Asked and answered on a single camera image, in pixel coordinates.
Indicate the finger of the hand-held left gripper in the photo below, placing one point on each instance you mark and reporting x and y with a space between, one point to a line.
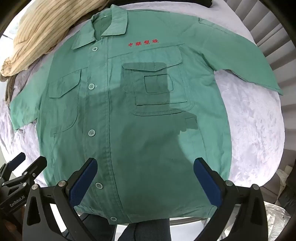
19 159
34 167

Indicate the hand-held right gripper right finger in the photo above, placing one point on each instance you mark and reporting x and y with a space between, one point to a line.
208 183

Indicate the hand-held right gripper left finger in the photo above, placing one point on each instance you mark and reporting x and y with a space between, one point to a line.
84 183

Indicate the green work shirt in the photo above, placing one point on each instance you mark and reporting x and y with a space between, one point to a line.
138 139

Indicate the grey furniture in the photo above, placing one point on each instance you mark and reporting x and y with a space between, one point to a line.
270 176

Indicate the brown braided belt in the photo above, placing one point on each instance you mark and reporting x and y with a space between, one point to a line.
9 90

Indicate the white plastic bag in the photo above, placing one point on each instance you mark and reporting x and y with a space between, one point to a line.
281 180

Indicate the silver foil bag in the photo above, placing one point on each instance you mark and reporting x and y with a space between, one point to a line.
276 217

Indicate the pale lavender blanket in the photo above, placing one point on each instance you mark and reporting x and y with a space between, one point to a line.
249 115

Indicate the beige striped cloth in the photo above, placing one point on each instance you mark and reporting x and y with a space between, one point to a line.
34 34

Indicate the white slatted panel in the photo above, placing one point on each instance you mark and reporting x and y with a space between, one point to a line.
279 60

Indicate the dark cloth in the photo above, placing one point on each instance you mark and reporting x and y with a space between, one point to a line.
205 2

